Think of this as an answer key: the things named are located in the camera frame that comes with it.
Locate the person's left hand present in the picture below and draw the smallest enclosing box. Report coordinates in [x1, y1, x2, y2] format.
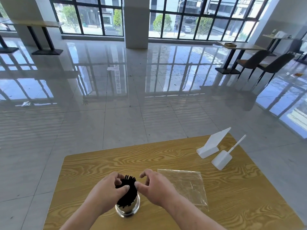
[86, 172, 130, 215]

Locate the person's right hand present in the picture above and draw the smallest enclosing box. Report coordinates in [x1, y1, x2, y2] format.
[134, 169, 179, 208]

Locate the bunch of black straws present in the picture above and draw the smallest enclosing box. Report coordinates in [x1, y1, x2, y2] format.
[115, 174, 138, 208]

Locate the steel cylindrical holder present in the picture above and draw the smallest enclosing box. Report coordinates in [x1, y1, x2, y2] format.
[114, 189, 141, 218]

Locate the clear plastic bag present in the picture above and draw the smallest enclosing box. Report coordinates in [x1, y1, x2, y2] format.
[157, 169, 209, 212]

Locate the person's left forearm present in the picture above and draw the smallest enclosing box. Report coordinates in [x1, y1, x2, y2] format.
[60, 201, 102, 230]

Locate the person's right forearm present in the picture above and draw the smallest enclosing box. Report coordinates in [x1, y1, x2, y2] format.
[164, 195, 227, 230]

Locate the narrow white plastic stand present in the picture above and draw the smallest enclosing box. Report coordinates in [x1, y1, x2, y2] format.
[211, 134, 247, 170]

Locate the wide white plastic stand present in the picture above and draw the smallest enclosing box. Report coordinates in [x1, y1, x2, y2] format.
[196, 127, 232, 159]

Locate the black framed window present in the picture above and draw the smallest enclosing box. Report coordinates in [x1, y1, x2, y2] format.
[148, 0, 272, 42]
[0, 2, 15, 31]
[49, 0, 124, 37]

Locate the long table with black legs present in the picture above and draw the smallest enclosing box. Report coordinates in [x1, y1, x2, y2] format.
[0, 18, 19, 53]
[13, 21, 64, 55]

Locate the wooden table with black pedestal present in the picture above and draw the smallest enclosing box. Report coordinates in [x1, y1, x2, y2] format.
[262, 30, 294, 57]
[215, 41, 267, 74]

